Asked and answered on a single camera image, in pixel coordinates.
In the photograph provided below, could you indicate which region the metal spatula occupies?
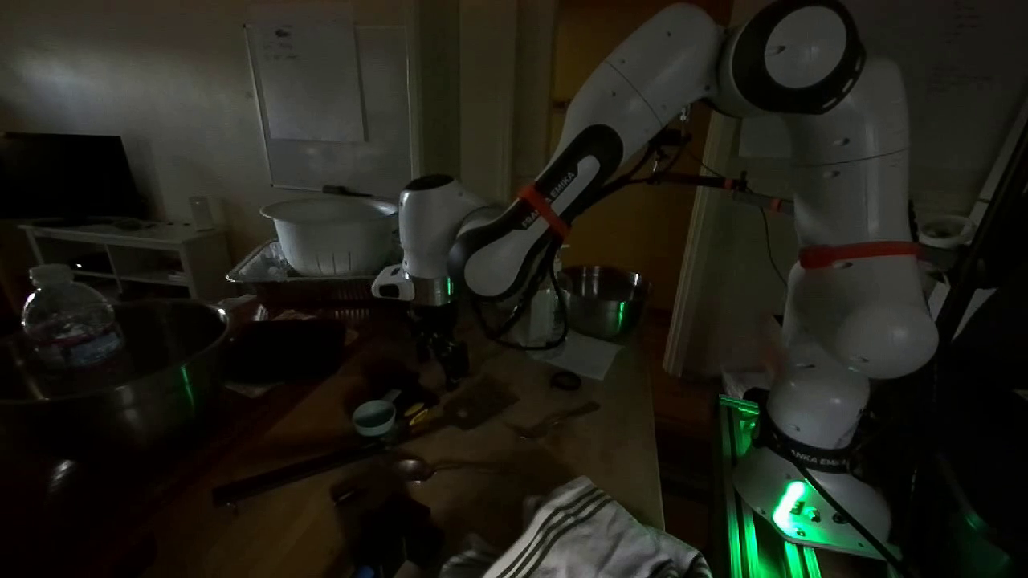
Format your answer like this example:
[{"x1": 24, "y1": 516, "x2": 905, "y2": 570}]
[{"x1": 429, "y1": 368, "x2": 522, "y2": 435}]

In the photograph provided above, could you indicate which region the white grey striped towel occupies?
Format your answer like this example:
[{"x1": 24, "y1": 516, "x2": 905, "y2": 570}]
[{"x1": 480, "y1": 471, "x2": 717, "y2": 578}]

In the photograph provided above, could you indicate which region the white paper sheet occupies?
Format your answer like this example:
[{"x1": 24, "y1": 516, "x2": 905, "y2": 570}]
[{"x1": 532, "y1": 325, "x2": 627, "y2": 386}]

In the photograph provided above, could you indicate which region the white tv stand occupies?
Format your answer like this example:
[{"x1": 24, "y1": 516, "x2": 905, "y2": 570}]
[{"x1": 20, "y1": 219, "x2": 221, "y2": 302}]

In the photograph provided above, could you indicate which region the small metal bowl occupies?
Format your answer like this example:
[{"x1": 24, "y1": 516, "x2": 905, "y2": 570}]
[{"x1": 557, "y1": 264, "x2": 651, "y2": 344}]

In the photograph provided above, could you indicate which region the red strap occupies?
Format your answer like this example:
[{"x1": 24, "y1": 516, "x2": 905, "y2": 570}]
[
  {"x1": 518, "y1": 180, "x2": 571, "y2": 245},
  {"x1": 796, "y1": 237, "x2": 926, "y2": 274}
]

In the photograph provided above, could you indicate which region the wooden door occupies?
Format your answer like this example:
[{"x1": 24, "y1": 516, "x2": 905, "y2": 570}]
[{"x1": 543, "y1": 0, "x2": 737, "y2": 316}]

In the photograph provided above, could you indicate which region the small teal measuring cup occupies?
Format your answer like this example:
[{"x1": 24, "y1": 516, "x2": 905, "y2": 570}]
[{"x1": 351, "y1": 390, "x2": 409, "y2": 444}]

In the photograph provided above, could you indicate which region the metal baking tray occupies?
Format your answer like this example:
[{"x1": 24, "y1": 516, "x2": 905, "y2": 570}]
[{"x1": 221, "y1": 237, "x2": 378, "y2": 294}]

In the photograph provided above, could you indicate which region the large metal bowl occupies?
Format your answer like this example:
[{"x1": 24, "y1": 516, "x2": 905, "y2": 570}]
[{"x1": 0, "y1": 294, "x2": 235, "y2": 459}]

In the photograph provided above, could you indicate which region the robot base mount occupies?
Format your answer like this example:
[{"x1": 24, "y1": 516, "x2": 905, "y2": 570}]
[{"x1": 724, "y1": 393, "x2": 905, "y2": 578}]

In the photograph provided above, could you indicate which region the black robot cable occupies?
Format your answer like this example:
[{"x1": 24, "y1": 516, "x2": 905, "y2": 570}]
[{"x1": 466, "y1": 242, "x2": 575, "y2": 352}]

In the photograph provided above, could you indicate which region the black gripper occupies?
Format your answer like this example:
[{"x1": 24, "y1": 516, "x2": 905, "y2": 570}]
[{"x1": 410, "y1": 299, "x2": 477, "y2": 393}]

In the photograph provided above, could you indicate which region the metal spoon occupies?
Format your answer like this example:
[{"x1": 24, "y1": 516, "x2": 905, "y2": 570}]
[{"x1": 390, "y1": 453, "x2": 508, "y2": 489}]

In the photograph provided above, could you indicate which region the black television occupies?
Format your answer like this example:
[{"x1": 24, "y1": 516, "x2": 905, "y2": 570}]
[{"x1": 0, "y1": 128, "x2": 150, "y2": 226}]

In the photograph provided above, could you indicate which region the white pot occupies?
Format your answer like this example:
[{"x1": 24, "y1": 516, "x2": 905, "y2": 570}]
[{"x1": 262, "y1": 189, "x2": 401, "y2": 278}]

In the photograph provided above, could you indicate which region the black stand pole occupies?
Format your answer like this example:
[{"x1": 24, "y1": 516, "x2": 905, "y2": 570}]
[{"x1": 932, "y1": 98, "x2": 1028, "y2": 346}]

